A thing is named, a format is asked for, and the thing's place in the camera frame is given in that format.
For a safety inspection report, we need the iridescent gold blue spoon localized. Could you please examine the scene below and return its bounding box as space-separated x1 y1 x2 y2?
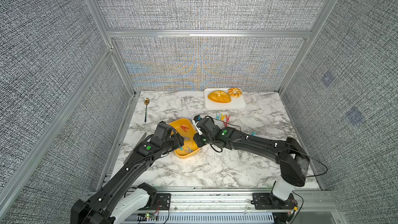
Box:
144 98 150 123

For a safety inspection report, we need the oval golden bread loaf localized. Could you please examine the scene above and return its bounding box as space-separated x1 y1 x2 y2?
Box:
207 90 232 103

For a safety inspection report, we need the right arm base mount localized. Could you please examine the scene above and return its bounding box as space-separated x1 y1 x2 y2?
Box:
251 192 297 211

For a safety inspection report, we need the white slotted cable duct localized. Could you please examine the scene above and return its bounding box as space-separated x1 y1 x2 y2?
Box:
122 212 276 224

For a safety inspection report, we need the yellow plastic storage box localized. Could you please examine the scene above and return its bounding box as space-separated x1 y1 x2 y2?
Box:
170 118 200 159

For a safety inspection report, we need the white rectangular tray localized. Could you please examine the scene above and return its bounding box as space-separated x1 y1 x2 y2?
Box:
204 88 246 110

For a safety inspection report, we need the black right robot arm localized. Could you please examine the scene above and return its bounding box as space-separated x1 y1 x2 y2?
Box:
192 116 311 201

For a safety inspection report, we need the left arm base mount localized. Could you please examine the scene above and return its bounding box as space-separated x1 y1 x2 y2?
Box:
135 183 171 211

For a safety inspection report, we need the round sugared bread ring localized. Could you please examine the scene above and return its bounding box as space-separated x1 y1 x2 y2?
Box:
227 86 243 99

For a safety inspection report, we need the silver butter knife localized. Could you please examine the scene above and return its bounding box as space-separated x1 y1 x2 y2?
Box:
124 132 147 164

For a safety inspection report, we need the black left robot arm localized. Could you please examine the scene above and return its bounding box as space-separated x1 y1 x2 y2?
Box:
70 121 184 224

